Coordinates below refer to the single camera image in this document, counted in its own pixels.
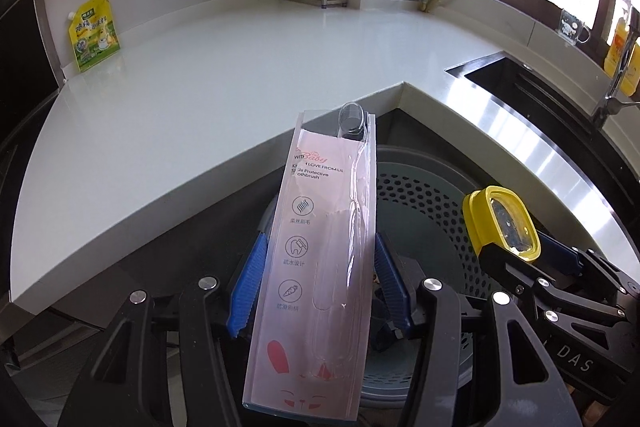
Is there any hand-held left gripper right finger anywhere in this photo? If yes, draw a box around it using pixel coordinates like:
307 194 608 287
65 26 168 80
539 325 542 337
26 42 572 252
372 232 571 427

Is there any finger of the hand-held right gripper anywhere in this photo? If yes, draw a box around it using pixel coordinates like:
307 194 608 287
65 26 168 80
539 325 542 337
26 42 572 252
477 242 636 334
537 232 640 309

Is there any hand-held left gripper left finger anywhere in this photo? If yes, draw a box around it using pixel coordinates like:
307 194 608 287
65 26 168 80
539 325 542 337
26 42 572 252
57 232 271 427

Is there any pink toothbrush package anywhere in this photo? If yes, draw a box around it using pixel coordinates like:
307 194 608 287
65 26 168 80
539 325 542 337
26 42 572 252
242 109 377 423

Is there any yellow plastic container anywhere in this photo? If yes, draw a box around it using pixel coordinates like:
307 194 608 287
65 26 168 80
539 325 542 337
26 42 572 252
461 186 543 264

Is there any grey perforated waste bin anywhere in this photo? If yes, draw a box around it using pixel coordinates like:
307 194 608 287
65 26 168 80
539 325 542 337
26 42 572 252
257 144 506 408

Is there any metal faucet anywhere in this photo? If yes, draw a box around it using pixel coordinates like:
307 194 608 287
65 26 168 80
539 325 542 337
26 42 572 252
592 37 640 130

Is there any steel kitchen sink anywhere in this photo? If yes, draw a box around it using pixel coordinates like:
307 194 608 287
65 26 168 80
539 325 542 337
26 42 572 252
445 52 640 253

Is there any yellow detergent bottle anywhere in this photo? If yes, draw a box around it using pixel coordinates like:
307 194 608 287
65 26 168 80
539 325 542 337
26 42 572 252
603 17 640 80

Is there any yellow seasoning pouch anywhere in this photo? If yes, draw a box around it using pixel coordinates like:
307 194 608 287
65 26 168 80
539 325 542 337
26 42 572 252
66 0 122 74

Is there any black range hood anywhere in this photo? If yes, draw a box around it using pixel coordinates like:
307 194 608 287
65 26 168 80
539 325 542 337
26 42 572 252
0 0 63 108

